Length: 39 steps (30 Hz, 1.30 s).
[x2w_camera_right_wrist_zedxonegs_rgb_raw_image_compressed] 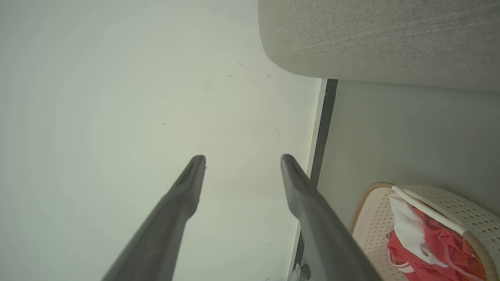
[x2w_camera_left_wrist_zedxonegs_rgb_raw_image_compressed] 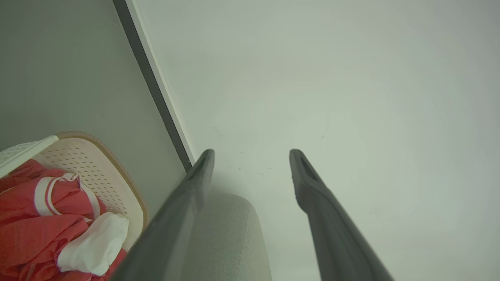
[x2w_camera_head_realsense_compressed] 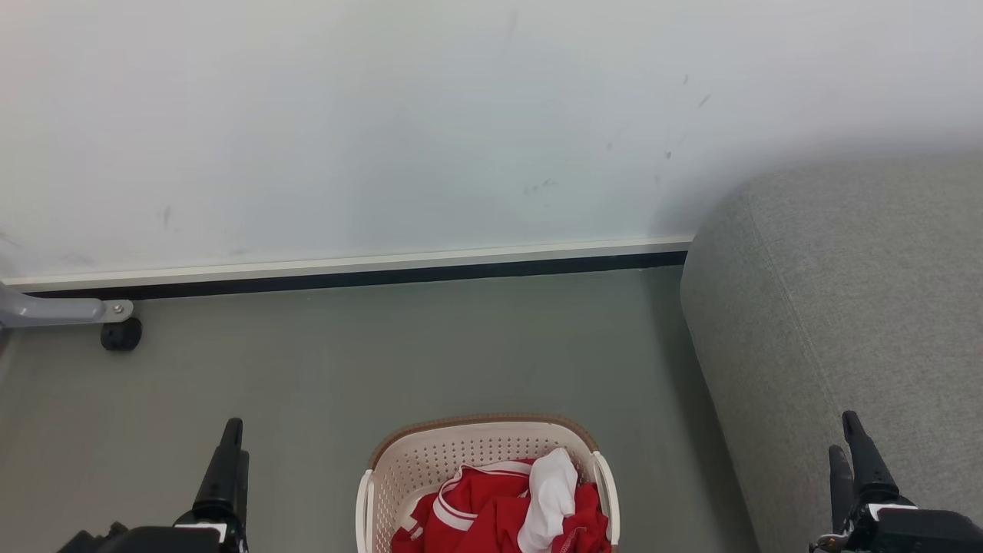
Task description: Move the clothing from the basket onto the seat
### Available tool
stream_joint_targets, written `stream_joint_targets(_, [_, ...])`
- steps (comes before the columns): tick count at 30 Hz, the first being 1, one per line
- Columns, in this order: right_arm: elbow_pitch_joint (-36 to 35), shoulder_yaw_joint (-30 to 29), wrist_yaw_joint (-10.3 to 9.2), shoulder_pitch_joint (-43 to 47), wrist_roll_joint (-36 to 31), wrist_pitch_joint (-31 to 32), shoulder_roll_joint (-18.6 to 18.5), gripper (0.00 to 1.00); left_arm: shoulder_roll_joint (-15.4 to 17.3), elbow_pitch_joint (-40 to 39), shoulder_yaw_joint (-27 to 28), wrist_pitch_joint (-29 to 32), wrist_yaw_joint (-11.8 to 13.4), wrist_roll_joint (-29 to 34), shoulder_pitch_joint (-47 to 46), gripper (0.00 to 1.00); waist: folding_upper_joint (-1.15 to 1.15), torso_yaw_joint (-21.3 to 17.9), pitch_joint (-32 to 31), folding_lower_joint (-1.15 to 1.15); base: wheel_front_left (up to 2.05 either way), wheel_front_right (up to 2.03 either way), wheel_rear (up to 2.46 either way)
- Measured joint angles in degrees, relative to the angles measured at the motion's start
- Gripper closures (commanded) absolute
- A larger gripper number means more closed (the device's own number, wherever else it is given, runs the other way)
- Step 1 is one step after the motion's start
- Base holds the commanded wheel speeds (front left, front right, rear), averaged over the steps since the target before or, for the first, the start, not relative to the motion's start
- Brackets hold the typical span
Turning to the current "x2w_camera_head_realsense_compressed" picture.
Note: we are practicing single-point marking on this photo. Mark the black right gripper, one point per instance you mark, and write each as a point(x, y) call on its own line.
point(906, 531)

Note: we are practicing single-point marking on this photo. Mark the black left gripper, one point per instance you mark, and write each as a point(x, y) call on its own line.
point(153, 540)

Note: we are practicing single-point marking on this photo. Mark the red jersey with white stripes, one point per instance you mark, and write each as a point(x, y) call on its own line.
point(476, 511)

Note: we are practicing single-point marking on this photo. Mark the white garment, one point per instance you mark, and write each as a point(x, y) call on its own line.
point(553, 491)

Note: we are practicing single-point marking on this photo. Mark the grey fabric sofa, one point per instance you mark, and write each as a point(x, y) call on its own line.
point(829, 307)

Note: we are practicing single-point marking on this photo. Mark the black caster wheel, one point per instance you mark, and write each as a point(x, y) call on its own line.
point(121, 335)

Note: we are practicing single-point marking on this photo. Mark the cream perforated plastic laundry basket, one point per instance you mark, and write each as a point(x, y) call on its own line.
point(430, 461)

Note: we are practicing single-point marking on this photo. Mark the grey metal stand leg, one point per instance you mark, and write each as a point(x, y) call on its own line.
point(54, 309)

